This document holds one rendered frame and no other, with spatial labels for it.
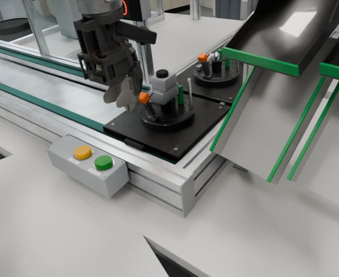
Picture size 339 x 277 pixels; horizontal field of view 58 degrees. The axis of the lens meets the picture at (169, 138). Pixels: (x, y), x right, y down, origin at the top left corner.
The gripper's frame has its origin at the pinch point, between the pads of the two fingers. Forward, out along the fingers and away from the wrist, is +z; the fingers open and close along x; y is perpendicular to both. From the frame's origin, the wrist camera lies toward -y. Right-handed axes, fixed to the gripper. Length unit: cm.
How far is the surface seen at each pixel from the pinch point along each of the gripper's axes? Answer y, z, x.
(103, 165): 10.8, 9.4, -0.6
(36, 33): -25, 2, -75
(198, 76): -31.8, 8.6, -3.6
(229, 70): -39.1, 8.8, 2.9
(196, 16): -118, 21, -61
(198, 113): -16.7, 10.2, 6.1
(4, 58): -20, 15, -103
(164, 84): -9.9, -0.3, 1.6
